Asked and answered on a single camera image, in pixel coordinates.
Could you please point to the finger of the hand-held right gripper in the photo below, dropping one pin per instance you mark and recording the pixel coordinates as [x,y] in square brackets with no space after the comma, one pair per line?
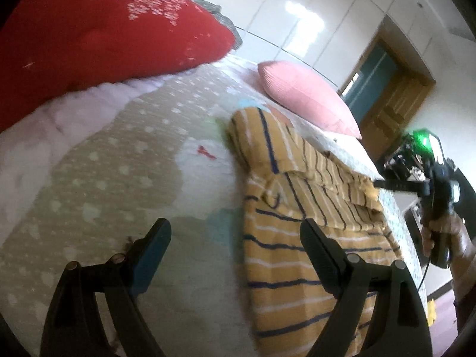
[399,185]

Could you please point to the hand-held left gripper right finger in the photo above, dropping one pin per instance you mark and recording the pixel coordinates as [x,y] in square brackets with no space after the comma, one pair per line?
[320,253]

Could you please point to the yellow striped shirt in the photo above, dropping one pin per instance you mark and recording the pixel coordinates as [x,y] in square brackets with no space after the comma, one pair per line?
[308,227]

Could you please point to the red floral pillow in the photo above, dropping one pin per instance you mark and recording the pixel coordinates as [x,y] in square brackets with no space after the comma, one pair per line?
[96,29]

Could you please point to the person's right forearm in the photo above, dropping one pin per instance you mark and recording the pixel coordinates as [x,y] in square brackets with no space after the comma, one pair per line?
[465,267]

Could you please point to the pink pillow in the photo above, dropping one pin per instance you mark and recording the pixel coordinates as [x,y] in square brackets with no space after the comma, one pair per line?
[308,95]

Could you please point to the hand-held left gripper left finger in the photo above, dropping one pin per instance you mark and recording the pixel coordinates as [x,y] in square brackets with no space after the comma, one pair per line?
[148,260]

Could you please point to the white wardrobe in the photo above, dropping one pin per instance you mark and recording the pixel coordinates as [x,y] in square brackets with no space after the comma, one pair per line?
[319,18]

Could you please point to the wooden door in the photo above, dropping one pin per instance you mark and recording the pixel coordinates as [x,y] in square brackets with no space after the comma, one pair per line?
[392,113]

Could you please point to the person's right hand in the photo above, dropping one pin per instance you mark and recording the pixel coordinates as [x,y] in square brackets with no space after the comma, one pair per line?
[446,236]

